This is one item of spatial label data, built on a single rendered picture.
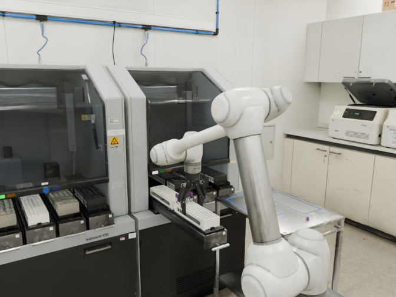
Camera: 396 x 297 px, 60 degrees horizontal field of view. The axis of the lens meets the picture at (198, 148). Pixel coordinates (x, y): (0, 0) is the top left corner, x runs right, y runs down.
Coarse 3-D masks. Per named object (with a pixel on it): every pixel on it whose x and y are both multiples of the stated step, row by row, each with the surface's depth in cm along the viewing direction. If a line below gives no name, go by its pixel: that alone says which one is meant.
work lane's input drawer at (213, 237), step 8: (152, 200) 208; (160, 208) 200; (168, 208) 193; (168, 216) 192; (176, 216) 185; (176, 224) 185; (184, 224) 177; (192, 224) 172; (192, 232) 171; (200, 232) 166; (208, 232) 163; (216, 232) 166; (224, 232) 168; (200, 240) 165; (208, 240) 163; (216, 240) 166; (224, 240) 169; (208, 248) 164; (216, 248) 161
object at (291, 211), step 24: (240, 192) 220; (288, 216) 182; (312, 216) 182; (336, 216) 182; (336, 240) 186; (216, 264) 218; (336, 264) 188; (216, 288) 222; (240, 288) 209; (336, 288) 191
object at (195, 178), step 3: (186, 174) 176; (189, 174) 174; (192, 174) 174; (195, 174) 174; (198, 174) 176; (186, 177) 176; (189, 177) 175; (192, 177) 174; (195, 177) 175; (198, 177) 176; (186, 180) 176; (189, 180) 176; (192, 180) 175; (195, 180) 175; (198, 180) 179; (186, 183) 176; (189, 183) 177; (192, 183) 178; (198, 183) 180; (189, 186) 177; (195, 186) 179; (192, 189) 178
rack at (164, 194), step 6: (156, 186) 216; (162, 186) 216; (150, 192) 214; (156, 192) 206; (162, 192) 206; (168, 192) 206; (174, 192) 206; (156, 198) 207; (162, 198) 207; (168, 198) 196; (174, 198) 195; (168, 204) 201
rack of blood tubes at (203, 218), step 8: (176, 208) 187; (192, 208) 180; (200, 208) 182; (184, 216) 180; (192, 216) 173; (200, 216) 170; (208, 216) 171; (216, 216) 170; (200, 224) 167; (208, 224) 166; (216, 224) 169
